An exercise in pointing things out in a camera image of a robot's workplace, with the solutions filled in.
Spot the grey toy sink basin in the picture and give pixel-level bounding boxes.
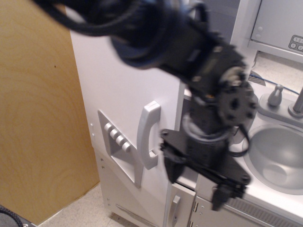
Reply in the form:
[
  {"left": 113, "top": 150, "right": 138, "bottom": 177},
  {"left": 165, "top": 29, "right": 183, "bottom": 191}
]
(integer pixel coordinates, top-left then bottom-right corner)
[{"left": 242, "top": 124, "right": 303, "bottom": 195}]

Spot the grey toy telephone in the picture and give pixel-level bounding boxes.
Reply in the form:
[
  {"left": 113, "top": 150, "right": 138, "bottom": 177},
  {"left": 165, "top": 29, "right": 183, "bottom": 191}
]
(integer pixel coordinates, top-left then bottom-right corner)
[{"left": 230, "top": 124, "right": 250, "bottom": 157}]

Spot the grey fridge door handle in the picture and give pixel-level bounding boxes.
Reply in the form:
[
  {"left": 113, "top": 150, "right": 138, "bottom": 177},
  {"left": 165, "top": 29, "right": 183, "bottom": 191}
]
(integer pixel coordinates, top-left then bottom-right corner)
[{"left": 136, "top": 101, "right": 161, "bottom": 170}]

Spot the toy microwave with keypad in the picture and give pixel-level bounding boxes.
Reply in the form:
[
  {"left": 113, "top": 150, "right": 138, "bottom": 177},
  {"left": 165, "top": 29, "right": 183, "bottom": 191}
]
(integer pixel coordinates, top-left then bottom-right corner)
[{"left": 248, "top": 0, "right": 303, "bottom": 63}]

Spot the plywood board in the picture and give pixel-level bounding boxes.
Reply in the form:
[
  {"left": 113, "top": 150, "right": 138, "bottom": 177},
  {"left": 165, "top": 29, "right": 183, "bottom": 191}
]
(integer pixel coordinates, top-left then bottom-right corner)
[{"left": 0, "top": 0, "right": 98, "bottom": 224}]

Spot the grey lower door handle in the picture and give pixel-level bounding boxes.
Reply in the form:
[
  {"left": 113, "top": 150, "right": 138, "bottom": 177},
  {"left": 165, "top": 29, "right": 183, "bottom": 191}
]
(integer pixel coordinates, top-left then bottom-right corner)
[{"left": 168, "top": 195, "right": 181, "bottom": 227}]

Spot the blue cable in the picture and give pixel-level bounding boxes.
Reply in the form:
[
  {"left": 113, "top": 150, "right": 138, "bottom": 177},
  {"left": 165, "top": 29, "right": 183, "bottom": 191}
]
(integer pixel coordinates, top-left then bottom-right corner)
[{"left": 249, "top": 74, "right": 301, "bottom": 96}]

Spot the white toy fridge door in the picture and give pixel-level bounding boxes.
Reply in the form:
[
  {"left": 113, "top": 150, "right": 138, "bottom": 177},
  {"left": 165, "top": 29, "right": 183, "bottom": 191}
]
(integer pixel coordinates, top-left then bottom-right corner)
[{"left": 68, "top": 30, "right": 187, "bottom": 227}]

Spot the black equipment base corner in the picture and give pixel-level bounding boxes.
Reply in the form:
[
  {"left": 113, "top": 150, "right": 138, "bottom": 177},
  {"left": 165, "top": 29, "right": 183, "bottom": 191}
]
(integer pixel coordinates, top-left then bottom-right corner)
[{"left": 0, "top": 205, "right": 37, "bottom": 227}]

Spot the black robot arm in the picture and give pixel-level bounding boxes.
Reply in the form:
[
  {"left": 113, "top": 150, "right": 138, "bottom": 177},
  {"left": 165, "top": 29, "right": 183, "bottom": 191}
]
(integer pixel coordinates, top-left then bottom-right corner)
[{"left": 36, "top": 0, "right": 257, "bottom": 211}]

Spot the white toy kitchen cabinet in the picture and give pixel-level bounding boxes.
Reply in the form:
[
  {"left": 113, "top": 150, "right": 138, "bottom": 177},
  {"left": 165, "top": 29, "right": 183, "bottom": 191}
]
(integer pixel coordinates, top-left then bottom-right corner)
[{"left": 176, "top": 0, "right": 303, "bottom": 227}]

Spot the grey ice dispenser panel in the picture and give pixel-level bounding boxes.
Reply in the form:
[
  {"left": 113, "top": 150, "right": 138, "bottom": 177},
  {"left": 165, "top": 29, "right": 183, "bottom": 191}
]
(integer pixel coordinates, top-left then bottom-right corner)
[{"left": 98, "top": 110, "right": 143, "bottom": 188}]

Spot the grey toy faucet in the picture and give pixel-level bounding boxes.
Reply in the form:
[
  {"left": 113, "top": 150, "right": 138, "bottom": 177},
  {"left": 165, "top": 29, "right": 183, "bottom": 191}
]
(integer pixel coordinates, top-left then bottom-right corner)
[{"left": 258, "top": 84, "right": 303, "bottom": 128}]

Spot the white lower freezer door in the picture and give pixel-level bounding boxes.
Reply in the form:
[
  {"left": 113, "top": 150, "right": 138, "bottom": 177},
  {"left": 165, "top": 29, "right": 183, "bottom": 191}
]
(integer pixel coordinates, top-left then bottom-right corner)
[{"left": 95, "top": 152, "right": 196, "bottom": 227}]

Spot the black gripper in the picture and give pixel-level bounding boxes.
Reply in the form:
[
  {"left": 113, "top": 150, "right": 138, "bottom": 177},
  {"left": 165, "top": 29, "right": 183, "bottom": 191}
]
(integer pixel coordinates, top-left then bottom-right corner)
[{"left": 160, "top": 129, "right": 251, "bottom": 211}]

